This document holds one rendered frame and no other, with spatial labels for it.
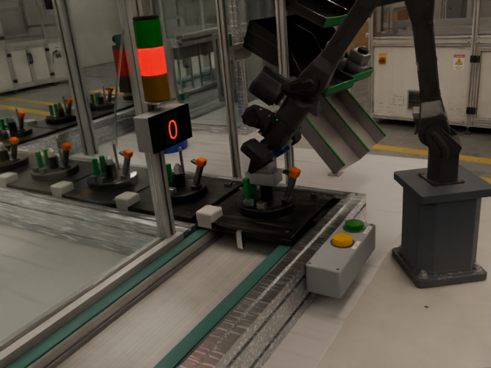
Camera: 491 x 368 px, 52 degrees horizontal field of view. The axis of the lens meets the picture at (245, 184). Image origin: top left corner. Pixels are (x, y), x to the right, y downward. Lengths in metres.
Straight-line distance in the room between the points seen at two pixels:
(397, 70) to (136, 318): 4.66
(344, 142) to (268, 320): 0.68
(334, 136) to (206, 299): 0.64
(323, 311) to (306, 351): 0.12
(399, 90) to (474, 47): 0.82
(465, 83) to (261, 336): 4.47
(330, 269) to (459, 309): 0.26
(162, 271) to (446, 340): 0.54
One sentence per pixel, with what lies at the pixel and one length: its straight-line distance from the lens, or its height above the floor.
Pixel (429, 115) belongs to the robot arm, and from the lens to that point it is 1.00.
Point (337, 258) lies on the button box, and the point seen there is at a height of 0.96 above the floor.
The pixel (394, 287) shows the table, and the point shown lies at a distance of 1.08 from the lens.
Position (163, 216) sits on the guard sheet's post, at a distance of 1.08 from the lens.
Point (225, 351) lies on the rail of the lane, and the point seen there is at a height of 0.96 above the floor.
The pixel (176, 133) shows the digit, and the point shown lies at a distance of 1.01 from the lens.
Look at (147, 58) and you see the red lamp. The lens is 0.97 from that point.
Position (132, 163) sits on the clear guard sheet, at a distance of 1.01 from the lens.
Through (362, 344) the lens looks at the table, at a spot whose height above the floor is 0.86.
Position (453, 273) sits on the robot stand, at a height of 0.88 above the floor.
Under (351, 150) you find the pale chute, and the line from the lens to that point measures 1.41.
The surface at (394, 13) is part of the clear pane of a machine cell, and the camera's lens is 5.31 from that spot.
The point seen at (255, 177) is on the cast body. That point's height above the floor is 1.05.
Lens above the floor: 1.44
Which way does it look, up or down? 21 degrees down
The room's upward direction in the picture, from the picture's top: 5 degrees counter-clockwise
